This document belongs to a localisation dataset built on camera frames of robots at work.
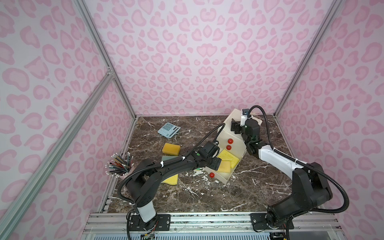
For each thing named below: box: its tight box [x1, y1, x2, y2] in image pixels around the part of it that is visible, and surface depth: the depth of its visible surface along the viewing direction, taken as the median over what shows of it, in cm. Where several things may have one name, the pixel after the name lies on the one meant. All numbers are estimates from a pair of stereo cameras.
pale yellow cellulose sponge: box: [161, 174, 179, 185], surface depth 87 cm
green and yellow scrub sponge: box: [193, 167, 204, 175], surface depth 92 cm
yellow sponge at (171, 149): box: [162, 142, 181, 156], surface depth 102 cm
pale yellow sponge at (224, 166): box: [217, 160, 231, 173], surface depth 92 cm
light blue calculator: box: [157, 122, 181, 139], surface depth 111 cm
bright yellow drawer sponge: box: [218, 149, 240, 169], surface depth 95 cm
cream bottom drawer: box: [202, 148, 247, 184], surface depth 89 cm
